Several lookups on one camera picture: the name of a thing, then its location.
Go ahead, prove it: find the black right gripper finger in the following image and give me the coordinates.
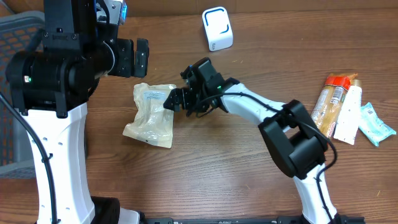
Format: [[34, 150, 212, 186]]
[[163, 88, 183, 112], [180, 65, 195, 83]]

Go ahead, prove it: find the beige clear pouch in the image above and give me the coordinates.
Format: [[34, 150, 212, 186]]
[[123, 83, 176, 148]]

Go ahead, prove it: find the orange noodle packet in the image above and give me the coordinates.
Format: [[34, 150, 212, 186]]
[[311, 73, 358, 139]]

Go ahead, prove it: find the white cream tube gold cap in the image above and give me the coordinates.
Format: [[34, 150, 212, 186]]
[[333, 79, 363, 145]]

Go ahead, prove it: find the teal tissue packet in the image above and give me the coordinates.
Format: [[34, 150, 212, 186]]
[[359, 102, 397, 147]]

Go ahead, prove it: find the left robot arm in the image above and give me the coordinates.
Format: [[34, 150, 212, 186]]
[[6, 0, 149, 224]]

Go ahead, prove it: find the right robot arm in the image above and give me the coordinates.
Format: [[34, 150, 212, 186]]
[[163, 57, 338, 223]]

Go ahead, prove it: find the white barcode scanner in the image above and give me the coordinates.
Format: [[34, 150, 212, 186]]
[[201, 6, 233, 52]]

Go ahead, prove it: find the grey plastic shopping basket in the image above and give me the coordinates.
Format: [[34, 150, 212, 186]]
[[0, 11, 88, 180]]

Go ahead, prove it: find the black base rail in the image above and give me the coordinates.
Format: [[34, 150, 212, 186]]
[[144, 216, 366, 224]]

